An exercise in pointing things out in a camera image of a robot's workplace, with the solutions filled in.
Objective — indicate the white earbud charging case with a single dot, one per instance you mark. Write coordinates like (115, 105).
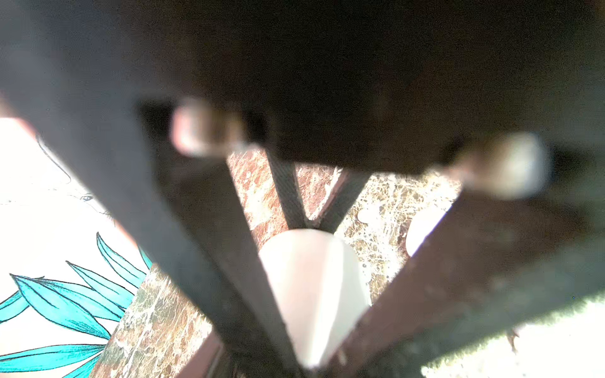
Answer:
(320, 290)

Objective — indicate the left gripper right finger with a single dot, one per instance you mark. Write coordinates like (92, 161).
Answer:
(488, 266)

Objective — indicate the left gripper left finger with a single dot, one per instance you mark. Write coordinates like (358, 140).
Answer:
(107, 115)

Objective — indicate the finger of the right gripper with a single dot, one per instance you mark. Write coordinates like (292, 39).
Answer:
(287, 187)
(342, 197)

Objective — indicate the white earbud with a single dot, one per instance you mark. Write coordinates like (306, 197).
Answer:
(422, 224)

